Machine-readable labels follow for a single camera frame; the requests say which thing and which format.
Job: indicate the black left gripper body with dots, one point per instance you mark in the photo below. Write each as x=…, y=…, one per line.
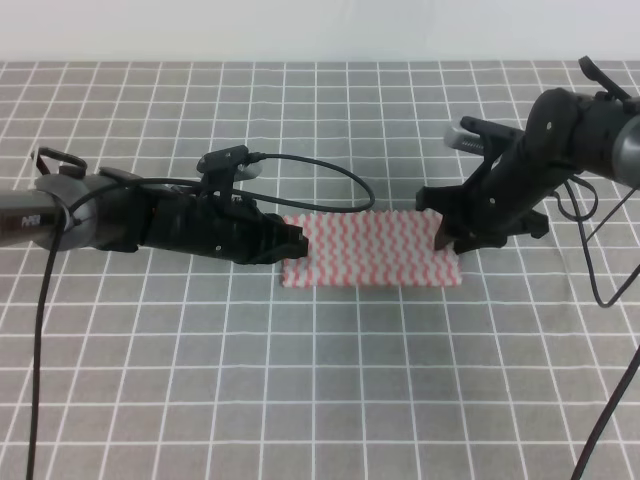
x=239, y=233

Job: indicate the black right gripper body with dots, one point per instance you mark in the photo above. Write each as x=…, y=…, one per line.
x=498, y=204

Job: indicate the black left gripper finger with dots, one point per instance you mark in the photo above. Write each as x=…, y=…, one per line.
x=296, y=247
x=291, y=229

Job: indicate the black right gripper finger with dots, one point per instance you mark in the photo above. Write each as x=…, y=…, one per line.
x=447, y=234
x=470, y=243

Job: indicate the pink white wavy towel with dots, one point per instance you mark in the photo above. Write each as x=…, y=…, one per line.
x=372, y=248

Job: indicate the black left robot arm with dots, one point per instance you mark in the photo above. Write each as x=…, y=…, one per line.
x=115, y=210

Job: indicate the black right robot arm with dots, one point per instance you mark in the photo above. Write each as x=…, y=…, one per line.
x=566, y=134

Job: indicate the grey checked tablecloth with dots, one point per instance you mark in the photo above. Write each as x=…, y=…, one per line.
x=158, y=365

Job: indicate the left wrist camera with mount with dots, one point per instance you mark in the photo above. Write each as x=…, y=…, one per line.
x=221, y=169

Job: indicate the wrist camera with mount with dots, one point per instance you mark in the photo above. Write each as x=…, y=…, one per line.
x=483, y=138
x=221, y=169

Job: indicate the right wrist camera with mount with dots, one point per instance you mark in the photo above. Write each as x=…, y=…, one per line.
x=483, y=138

